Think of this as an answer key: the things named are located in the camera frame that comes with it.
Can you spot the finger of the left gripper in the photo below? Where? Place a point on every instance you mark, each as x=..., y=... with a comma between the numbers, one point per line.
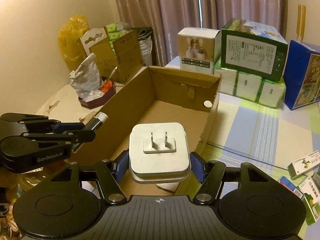
x=76, y=137
x=41, y=123

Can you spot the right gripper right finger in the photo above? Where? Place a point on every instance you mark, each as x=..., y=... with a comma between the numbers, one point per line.
x=210, y=175

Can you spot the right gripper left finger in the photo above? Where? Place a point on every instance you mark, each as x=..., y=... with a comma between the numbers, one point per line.
x=109, y=173

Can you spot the black white tube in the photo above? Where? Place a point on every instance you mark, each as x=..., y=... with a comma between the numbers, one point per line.
x=97, y=122

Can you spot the white power adapter plug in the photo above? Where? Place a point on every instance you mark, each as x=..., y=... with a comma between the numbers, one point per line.
x=159, y=153

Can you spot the white ointment box with bird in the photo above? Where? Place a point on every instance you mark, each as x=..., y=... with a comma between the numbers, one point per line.
x=304, y=165

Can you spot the dark red wooden tray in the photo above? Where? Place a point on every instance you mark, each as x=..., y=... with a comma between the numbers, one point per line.
x=99, y=97

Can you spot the white crumpled bag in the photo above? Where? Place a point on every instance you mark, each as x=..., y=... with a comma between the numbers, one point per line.
x=86, y=78

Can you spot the checkered tablecloth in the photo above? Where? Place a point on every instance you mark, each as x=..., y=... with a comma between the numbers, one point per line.
x=269, y=138

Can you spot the open cardboard box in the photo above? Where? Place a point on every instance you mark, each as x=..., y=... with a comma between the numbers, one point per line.
x=155, y=94

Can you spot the small blue white box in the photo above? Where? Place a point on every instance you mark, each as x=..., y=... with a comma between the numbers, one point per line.
x=290, y=186

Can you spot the yellow plastic bag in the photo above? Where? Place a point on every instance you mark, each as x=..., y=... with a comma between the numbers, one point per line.
x=69, y=40

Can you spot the brown cardboard carton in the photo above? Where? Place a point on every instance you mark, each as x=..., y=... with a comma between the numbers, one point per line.
x=116, y=56

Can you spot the green tissue pack bundle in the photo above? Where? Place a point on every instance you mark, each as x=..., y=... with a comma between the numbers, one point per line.
x=250, y=87

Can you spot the green white medicine box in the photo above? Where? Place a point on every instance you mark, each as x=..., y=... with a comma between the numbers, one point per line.
x=310, y=188

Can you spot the white bucket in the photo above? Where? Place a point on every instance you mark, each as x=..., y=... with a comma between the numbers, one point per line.
x=146, y=50

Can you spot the white humidifier product box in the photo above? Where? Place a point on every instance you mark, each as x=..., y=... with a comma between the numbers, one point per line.
x=199, y=49

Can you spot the blue milk carton box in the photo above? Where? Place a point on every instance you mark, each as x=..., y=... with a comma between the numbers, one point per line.
x=301, y=75

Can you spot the green milk carton box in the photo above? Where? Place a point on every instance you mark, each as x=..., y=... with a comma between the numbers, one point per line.
x=253, y=48

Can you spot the pink curtain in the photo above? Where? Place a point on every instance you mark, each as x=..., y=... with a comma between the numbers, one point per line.
x=168, y=17

